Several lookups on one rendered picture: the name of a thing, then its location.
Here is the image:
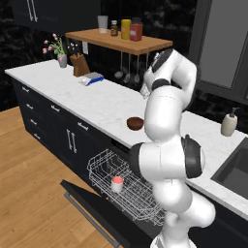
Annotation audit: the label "brown knife block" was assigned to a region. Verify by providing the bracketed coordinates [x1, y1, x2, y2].
[67, 42, 91, 78]

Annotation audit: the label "pink flowers in grey vase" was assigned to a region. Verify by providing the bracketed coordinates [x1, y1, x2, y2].
[42, 32, 69, 69]

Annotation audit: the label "small brown jar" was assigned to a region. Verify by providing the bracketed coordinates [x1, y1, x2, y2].
[109, 19, 119, 37]

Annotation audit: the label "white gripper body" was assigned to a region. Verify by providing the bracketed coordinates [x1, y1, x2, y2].
[139, 84, 153, 100]

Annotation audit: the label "dark upper cupboard door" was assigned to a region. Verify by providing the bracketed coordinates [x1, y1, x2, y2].
[31, 0, 102, 34]

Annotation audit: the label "dark cupboard door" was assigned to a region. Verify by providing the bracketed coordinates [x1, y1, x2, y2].
[51, 114, 74, 164]
[31, 0, 102, 34]
[71, 126, 113, 192]

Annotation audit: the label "clear glass cup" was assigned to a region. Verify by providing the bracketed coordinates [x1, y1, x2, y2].
[97, 15, 109, 34]

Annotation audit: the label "hanging metal spoon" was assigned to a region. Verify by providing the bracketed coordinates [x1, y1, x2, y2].
[122, 53, 132, 83]
[134, 54, 141, 84]

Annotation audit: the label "black dishwasher door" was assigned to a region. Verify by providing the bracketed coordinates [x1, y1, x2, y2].
[59, 179, 154, 248]

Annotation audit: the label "red container with dark lid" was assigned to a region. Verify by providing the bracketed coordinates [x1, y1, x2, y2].
[129, 17, 143, 43]

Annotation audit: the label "beige soap dispenser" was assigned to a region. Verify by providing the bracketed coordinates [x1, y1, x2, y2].
[220, 107, 240, 138]

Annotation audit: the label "white cup with red top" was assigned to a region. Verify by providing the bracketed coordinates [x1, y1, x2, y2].
[110, 175, 125, 194]

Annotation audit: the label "dark brown bowl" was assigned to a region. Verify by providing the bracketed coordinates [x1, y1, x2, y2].
[126, 116, 145, 132]

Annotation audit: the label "white wire dishwasher rack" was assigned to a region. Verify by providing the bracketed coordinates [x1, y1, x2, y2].
[86, 148, 168, 228]

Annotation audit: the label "dark sink basin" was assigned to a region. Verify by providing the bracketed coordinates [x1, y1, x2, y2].
[210, 137, 248, 201]

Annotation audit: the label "silver cupboard handle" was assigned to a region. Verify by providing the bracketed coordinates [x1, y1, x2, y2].
[66, 128, 73, 151]
[26, 0, 34, 22]
[71, 132, 78, 155]
[31, 0, 39, 23]

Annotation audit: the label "hanging metal ladle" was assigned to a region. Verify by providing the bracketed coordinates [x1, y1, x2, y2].
[113, 51, 125, 80]

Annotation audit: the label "yellow bottle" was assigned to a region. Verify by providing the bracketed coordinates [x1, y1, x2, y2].
[120, 18, 132, 41]

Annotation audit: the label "wooden wall shelf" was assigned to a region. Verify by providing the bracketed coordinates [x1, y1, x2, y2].
[65, 28, 173, 56]

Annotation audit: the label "grey dishwasher door handle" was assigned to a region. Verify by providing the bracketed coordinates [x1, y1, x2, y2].
[63, 191, 121, 248]

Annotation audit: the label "silver upper cupboard handle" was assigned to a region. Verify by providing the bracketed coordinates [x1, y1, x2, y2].
[31, 0, 39, 23]
[26, 0, 34, 22]

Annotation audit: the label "window with dark frame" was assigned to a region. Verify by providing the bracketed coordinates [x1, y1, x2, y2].
[188, 0, 248, 99]

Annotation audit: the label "dark lower cupboard door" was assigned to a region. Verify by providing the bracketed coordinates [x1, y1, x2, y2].
[51, 114, 74, 164]
[71, 126, 113, 192]

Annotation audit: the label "dark drawer front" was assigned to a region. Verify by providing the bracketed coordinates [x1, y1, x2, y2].
[17, 95, 51, 129]
[21, 110, 53, 143]
[69, 110, 113, 144]
[12, 78, 50, 112]
[25, 126, 55, 158]
[47, 98, 72, 126]

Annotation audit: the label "silver lower cupboard handle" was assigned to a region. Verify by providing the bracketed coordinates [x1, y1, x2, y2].
[71, 132, 78, 155]
[66, 128, 73, 151]

